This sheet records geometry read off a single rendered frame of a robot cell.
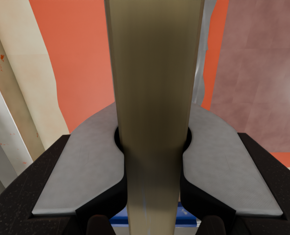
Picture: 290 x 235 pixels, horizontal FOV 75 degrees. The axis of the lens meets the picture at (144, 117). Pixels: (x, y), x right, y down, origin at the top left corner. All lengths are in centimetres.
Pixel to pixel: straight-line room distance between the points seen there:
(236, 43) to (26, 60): 27
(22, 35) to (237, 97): 29
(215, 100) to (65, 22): 22
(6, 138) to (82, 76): 14
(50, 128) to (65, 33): 15
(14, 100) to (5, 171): 195
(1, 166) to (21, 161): 185
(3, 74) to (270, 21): 33
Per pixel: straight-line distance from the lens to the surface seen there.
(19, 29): 29
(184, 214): 39
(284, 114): 35
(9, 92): 30
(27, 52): 29
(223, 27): 26
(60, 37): 27
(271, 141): 37
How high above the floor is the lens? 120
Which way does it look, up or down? 58 degrees down
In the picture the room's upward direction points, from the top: 178 degrees counter-clockwise
